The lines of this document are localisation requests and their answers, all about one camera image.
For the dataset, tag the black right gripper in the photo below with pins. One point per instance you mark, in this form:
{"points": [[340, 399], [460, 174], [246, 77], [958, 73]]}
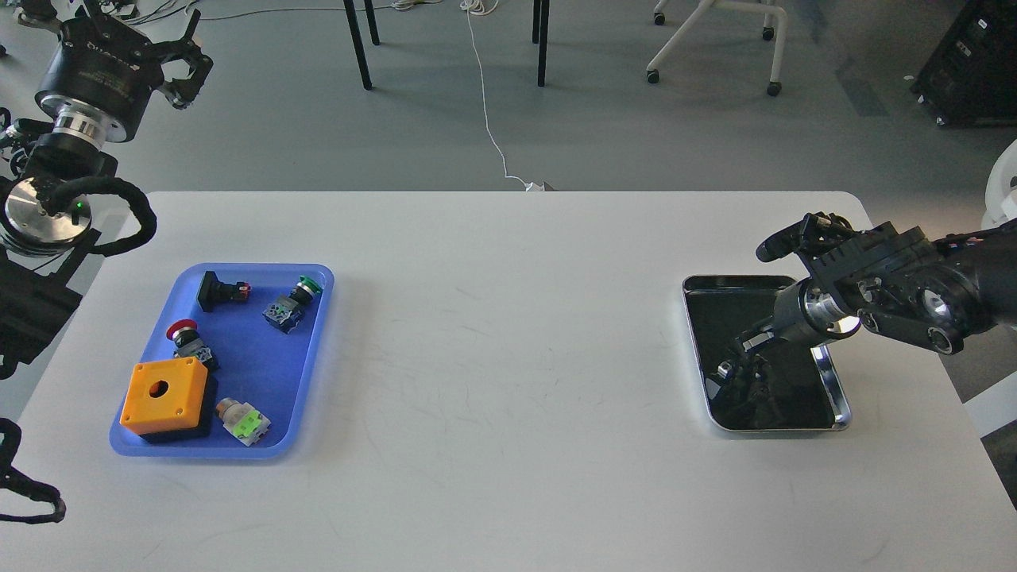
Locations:
{"points": [[751, 383]]}

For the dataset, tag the black table leg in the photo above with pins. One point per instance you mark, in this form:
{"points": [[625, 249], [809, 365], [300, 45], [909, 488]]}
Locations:
{"points": [[357, 37], [540, 34]]}

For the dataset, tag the black table leg right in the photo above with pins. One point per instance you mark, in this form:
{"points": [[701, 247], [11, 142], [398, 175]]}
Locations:
{"points": [[540, 34]]}

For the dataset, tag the black equipment case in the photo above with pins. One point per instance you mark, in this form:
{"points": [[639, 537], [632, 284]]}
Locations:
{"points": [[970, 78]]}

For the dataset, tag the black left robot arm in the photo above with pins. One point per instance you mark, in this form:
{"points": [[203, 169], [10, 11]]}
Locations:
{"points": [[65, 201]]}

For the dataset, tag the green push button switch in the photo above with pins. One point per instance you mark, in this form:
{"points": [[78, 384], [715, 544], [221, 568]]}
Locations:
{"points": [[285, 312]]}

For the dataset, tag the blue plastic tray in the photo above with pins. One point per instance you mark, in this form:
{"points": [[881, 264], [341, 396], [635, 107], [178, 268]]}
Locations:
{"points": [[258, 364]]}

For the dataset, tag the silver metal tray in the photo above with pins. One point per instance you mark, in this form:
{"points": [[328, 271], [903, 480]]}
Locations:
{"points": [[782, 387]]}

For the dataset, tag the white green contact block switch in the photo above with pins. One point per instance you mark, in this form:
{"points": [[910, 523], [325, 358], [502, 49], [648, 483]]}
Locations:
{"points": [[242, 420]]}

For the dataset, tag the orange button enclosure box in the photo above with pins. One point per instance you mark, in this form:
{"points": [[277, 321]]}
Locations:
{"points": [[169, 400]]}

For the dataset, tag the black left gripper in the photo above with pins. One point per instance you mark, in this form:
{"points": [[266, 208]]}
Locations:
{"points": [[99, 75]]}

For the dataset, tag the red emergency stop button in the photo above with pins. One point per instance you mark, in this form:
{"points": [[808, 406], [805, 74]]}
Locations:
{"points": [[184, 334]]}

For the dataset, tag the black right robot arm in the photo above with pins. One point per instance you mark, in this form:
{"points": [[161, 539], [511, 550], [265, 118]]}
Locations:
{"points": [[902, 286]]}

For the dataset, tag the black table leg left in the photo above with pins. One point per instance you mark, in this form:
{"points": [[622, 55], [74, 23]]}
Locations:
{"points": [[357, 37]]}

